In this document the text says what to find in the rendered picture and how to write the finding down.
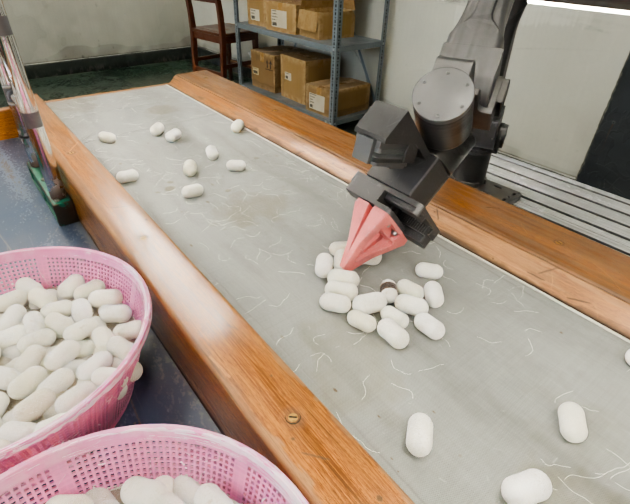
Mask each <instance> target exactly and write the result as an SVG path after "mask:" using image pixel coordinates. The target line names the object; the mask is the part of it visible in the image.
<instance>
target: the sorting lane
mask: <svg viewBox="0 0 630 504"><path fill-rule="evenodd" d="M46 104H47V105H48V106H49V108H50V109H51V110H52V111H53V112H54V113H55V114H56V115H57V116H58V117H59V118H60V119H61V121H62V122H63V123H64V124H65V125H66V126H67V127H68V128H69V129H70V130H71V131H72V132H73V134H74V135H75V136H76V137H77V138H78V139H79V140H80V141H81V142H82V143H83V144H84V145H85V147H86V148H87V149H88V150H89V151H90V152H91V153H92V154H93V155H94V156H95V157H96V158H97V160H98V161H99V162H100V163H101V164H102V165H103V166H104V167H105V168H106V169H107V170H108V171H109V173H110V174H111V175H112V176H113V177H114V178H115V179H116V175H117V173H118V172H120V171H126V170H130V169H134V170H136V171H137V172H138V174H139V177H138V179H137V180H136V181H131V182H126V183H120V182H119V183H120V184H121V186H122V187H123V188H124V189H125V190H126V191H127V192H128V193H129V194H130V195H131V196H132V197H133V199H134V200H135V201H136V202H137V203H138V204H139V205H140V206H141V207H142V208H143V209H144V210H145V212H146V213H147V214H148V215H149V216H150V217H151V218H152V219H153V220H154V221H155V222H156V223H157V225H158V226H159V227H160V228H161V229H162V230H163V231H164V232H165V233H166V234H167V235H168V236H169V237H170V239H171V240H172V241H173V242H174V243H175V244H176V245H177V246H178V247H179V248H180V249H181V250H182V252H183V253H184V254H185V255H186V256H187V257H188V258H189V259H190V260H191V261H192V262H193V263H194V265H195V266H196V267H197V268H198V269H199V270H200V271H201V272H202V273H203V274H204V275H205V276H206V278H207V279H208V280H209V281H210V282H211V283H212V284H213V285H214V286H215V287H216V288H217V289H218V291H219V292H220V293H221V294H222V295H223V296H224V297H225V298H226V299H227V300H228V301H229V302H230V304H231V305H232V306H233V307H234V308H235V309H236V310H237V311H238V312H239V313H240V314H241V315H242V317H243V318H244V319H245V320H246V321H247V322H248V323H249V324H250V325H251V326H252V327H253V328H254V330H255V331H256V332H257V333H258V334H259V335H260V336H261V337H262V338H263V339H264V340H265V341H266V343H267V344H268V345H269V346H270V347H271V348H272V349H273V350H274V351H275V352H276V353H277V354H278V356H279V357H280V358H281V359H282V360H283V361H284V362H285V363H286V364H287V365H288V366H289V367H290V369H291V370H292V371H293V372H294V373H295V374H296V375H297V376H298V377H299V378H300V379H301V380H302V382H303V383H304V384H305V385H306V386H307V387H308V388H309V389H310V390H311V391H312V392H313V393H314V394H315V396H316V397H317V398H318V399H319V400H320V401H321V402H322V403H323V404H324V405H325V406H326V407H327V409H328V410H329V411H330V412H331V413H332V414H333V415H334V416H335V417H336V418H337V419H338V420H339V422H340V423H341V424H342V425H343V426H344V427H345V428H346V429H347V430H348V431H349V432H350V433H351V435H352V436H353V437H354V438H355V439H356V440H357V441H358V442H359V443H360V444H361V445H362V446H363V448H364V449H365V450H366V451H367V452H368V453H369V454H370V455H371V456H372V457H373V458H374V459H375V461H376V462H377V463H378V464H379V465H380V466H381V467H382V468H383V469H384V470H385V471H386V472H387V474H388V475H389V476H390V477H391V478H392V479H393V480H394V481H395V482H396V483H397V484H398V485H399V487H400V488H401V489H402V490H403V491H404V492H405V493H406V494H407V495H408V496H409V497H410V498H411V500H412V501H413V502H414V503H415V504H508V503H507V502H506V501H505V500H504V498H503V496H502V493H501V484H502V482H503V480H504V479H505V478H506V477H508V476H511V475H514V474H517V473H520V472H522V471H525V470H527V469H531V468H534V469H538V470H540V471H542V472H544V473H545V474H546V475H547V476H548V477H549V479H550V481H551V483H552V494H551V496H550V497H549V498H548V499H547V500H545V501H542V502H539V503H536V504H630V365H629V364H628V363H627V362H626V360H625V354H626V352H627V351H628V350H629V349H630V340H629V339H627V338H625V337H623V336H622V335H620V334H618V333H616V332H614V331H612V330H611V329H609V328H607V327H605V326H603V325H602V324H600V323H598V322H596V321H594V320H593V319H591V318H589V317H587V316H585V315H584V314H582V313H580V312H578V311H576V310H574V309H573V308H571V307H569V306H567V305H565V304H564V303H562V302H560V301H558V300H556V299H555V298H553V297H551V296H549V295H547V294H546V293H544V292H542V291H540V290H538V289H536V288H535V287H533V286H531V285H529V284H527V283H526V282H524V281H522V280H520V279H518V278H517V277H515V276H513V275H511V274H509V273H508V272H506V271H504V270H502V269H500V268H498V267H497V266H495V265H493V264H491V263H489V262H488V261H486V260H484V259H482V258H480V257H479V256H477V255H475V254H473V253H471V252H469V251H468V250H466V249H464V248H462V247H460V246H459V245H457V244H455V243H453V242H451V241H450V240H448V239H446V238H444V237H442V236H441V235H439V234H438V235H437V237H436V238H435V239H434V241H430V243H429V244H428V245H427V246H426V248H425V249H423V248H421V247H419V246H418V245H416V244H414V243H413V242H411V241H409V240H408V239H407V240H408V241H407V242H406V243H405V244H404V245H403V246H400V247H398V248H396V249H393V250H391V251H389V252H386V253H384V254H382V259H381V261H380V263H379V264H377V265H367V264H362V265H360V266H359V267H357V268H355V269H354V270H352V271H354V272H356V273H357V274H358V276H359V279H360V281H359V284H358V286H357V289H358V295H362V294H367V293H372V292H380V284H381V283H382V281H384V280H386V279H390V280H392V281H394V282H395V284H396V285H397V283H398V282H399V281H400V280H402V279H407V280H409V281H411V282H413V283H415V284H417V285H420V286H421V287H422V288H423V289H424V286H425V284H426V283H427V282H429V281H436V282H438V283H439V284H440V285H441V287H442V291H443V295H444V302H443V304H442V305H441V306H440V307H438V308H432V307H430V306H429V310H428V314H430V315H431V316H432V317H434V318H436V319H437V320H438V321H440V322H441V323H442V324H443V325H444V327H445V334H444V336H443V337H442V338H440V339H438V340H434V339H431V338H429V337H428V336H427V335H425V334H424V333H422V332H421V331H420V330H418V329H417V328H416V326H415V324H414V318H415V316H412V315H410V314H407V316H408V317H409V324H408V326H407V327H406V328H404V330H406V331H407V332H408V334H409V343H408V345H407V346H406V347H405V348H402V349H396V348H393V347H392V346H391V345H390V344H389V343H388V342H387V341H386V340H385V339H384V338H383V337H381V336H380V335H379V333H378V331H377V326H376V328H375V330H374V331H372V332H370V333H366V332H363V331H362V330H360V329H358V328H356V327H353V326H351V325H350V324H349V323H348V321H347V315H348V313H349V312H350V311H351V310H353V308H352V302H353V301H351V308H350V310H349V311H348V312H346V313H337V312H332V311H327V310H324V309H323V308H322V307H321V306H320V303H319V300H320V297H321V296H322V295H323V294H324V293H325V285H326V284H327V283H328V280H327V278H320V277H318V276H317V275H316V273H315V265H316V258H317V256H318V255H319V254H321V253H328V254H330V255H331V256H332V258H333V262H334V255H332V254H331V253H330V251H329V246H330V245H331V244H332V243H333V242H339V241H348V237H349V232H350V227H351V221H352V216H353V210H354V205H355V201H356V200H357V199H356V198H354V197H353V196H351V195H350V193H349V192H348V191H347V190H346V187H347V186H348V184H346V183H345V182H343V181H341V180H339V179H337V178H336V177H334V176H332V175H330V174H328V173H327V172H325V171H323V170H321V169H319V168H317V167H316V166H314V165H312V164H310V163H308V162H307V161H305V160H303V159H301V158H299V157H298V156H296V155H294V154H292V153H290V152H289V151H287V150H285V149H283V148H281V147H279V146H278V145H276V144H274V143H272V142H270V141H269V140H267V139H265V138H263V137H261V136H260V135H258V134H256V133H254V132H252V131H251V130H249V129H247V128H245V127H244V128H243V129H242V130H241V131H240V132H238V133H235V132H233V131H232V130H231V125H232V123H233V122H234V121H232V120H231V119H229V118H227V117H225V116H223V115H222V114H220V113H218V112H216V111H214V110H212V109H211V108H209V107H207V106H205V105H203V104H202V103H200V102H198V101H196V100H194V99H193V98H191V97H189V96H187V95H185V94H184V93H182V92H180V91H178V90H176V89H174V88H173V87H171V86H169V85H167V84H166V85H163V86H156V87H149V88H143V89H136V90H129V91H123V92H116V93H109V94H102V95H96V96H89V97H82V98H76V99H69V100H62V101H55V102H49V103H46ZM156 122H160V123H162V124H163V125H164V131H163V132H162V133H161V134H160V135H159V136H154V135H152V134H151V132H150V128H151V126H152V125H154V124H155V123H156ZM174 128H177V129H179V130H180V131H181V134H182V135H181V137H180V138H179V139H177V140H175V141H174V142H168V141H167V140H166V138H165V134H166V133H167V132H168V131H171V130H172V129H174ZM102 131H104V132H110V133H113V134H114V135H115V136H116V141H115V142H114V143H106V142H101V141H100V140H99V138H98V134H99V133H100V132H102ZM209 145H213V146H215V147H216V149H217V151H218V154H219V155H218V158H217V159H216V160H210V159H209V158H208V157H207V154H206V148H207V146H209ZM189 159H191V160H193V161H195V162H196V165H197V171H196V174H195V175H194V176H192V177H189V176H186V175H185V174H184V172H183V165H184V162H185V161H186V160H189ZM229 160H242V161H244V162H245V164H246V168H245V169H244V170H243V171H230V170H228V169H227V167H226V164H227V162H228V161H229ZM116 180H117V179H116ZM192 184H200V185H202V187H203V189H204V191H203V193H202V195H200V196H196V197H192V198H185V197H184V196H183V195H182V193H181V191H182V188H183V187H185V186H188V185H192ZM421 262H426V263H432V264H438V265H440V266H441V267H442V269H443V275H442V277H441V278H439V279H436V280H435V279H428V278H422V277H419V276H418V275H417V274H416V272H415V267H416V265H417V264H419V263H421ZM358 295H357V296H358ZM564 402H574V403H577V404H578V405H580V406H581V407H582V409H583V410H584V413H585V418H586V424H587V429H588V436H587V438H586V439H585V440H584V441H583V442H581V443H572V442H569V441H567V440H566V439H565V438H564V437H563V436H562V434H561V432H560V427H559V418H558V408H559V406H560V405H561V404H562V403H564ZM415 413H424V414H426V415H428V416H429V417H430V419H431V420H432V422H433V444H432V449H431V451H430V453H429V454H428V455H426V456H424V457H416V456H414V455H412V454H411V453H410V452H409V450H408V449H407V446H406V435H407V426H408V420H409V418H410V417H411V416H412V415H413V414H415Z"/></svg>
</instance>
